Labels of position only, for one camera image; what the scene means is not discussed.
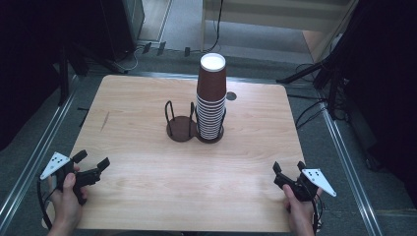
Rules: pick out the beige partition panel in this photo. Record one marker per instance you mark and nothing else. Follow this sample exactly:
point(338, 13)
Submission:
point(278, 13)

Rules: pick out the stack of brown paper cups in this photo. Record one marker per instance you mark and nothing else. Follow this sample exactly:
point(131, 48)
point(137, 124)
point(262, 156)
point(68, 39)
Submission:
point(211, 82)

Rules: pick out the aluminium floor rail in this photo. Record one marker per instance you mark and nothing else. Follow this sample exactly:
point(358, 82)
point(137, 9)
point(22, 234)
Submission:
point(352, 173)
point(36, 154)

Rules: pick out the black tripod stand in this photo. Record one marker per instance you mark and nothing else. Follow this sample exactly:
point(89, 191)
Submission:
point(327, 70)

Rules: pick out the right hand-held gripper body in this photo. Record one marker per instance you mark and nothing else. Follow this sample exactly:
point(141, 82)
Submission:
point(316, 180)

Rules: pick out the dark cabinet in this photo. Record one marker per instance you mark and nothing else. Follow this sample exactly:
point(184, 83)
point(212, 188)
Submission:
point(121, 26)

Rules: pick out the person's left hand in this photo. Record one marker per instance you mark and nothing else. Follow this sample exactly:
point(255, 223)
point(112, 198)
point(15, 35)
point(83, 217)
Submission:
point(67, 200)

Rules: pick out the round dark table grommet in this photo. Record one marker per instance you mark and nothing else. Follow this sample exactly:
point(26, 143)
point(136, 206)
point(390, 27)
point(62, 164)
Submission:
point(231, 96)

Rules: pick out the black curtain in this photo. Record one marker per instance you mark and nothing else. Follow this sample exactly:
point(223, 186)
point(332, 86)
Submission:
point(387, 82)

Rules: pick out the person's right hand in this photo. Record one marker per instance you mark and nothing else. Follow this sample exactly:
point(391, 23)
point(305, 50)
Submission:
point(298, 206)

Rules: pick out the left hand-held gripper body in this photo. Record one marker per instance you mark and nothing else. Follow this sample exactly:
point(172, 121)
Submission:
point(55, 163)

